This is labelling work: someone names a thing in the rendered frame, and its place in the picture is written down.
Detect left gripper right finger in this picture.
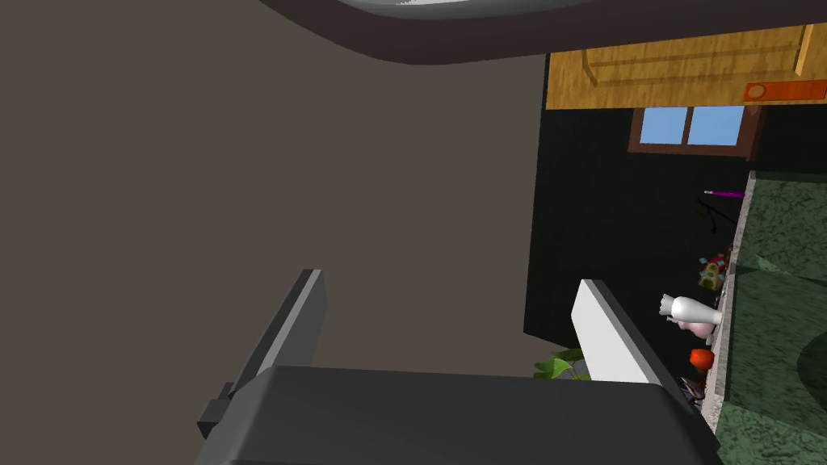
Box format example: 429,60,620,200
571,279,673,388

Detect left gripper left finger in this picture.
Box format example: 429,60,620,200
226,268,328,396

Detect green leafy plant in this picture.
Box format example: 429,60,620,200
533,348,592,382

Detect white vase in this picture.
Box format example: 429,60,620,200
658,293,724,327

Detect colourful small toy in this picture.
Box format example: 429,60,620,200
697,254,730,291

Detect brown framed window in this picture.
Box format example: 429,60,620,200
628,106,765,161

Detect wooden cupboard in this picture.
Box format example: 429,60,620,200
545,23,827,111

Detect orange bar handle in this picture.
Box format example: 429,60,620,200
742,81,827,103

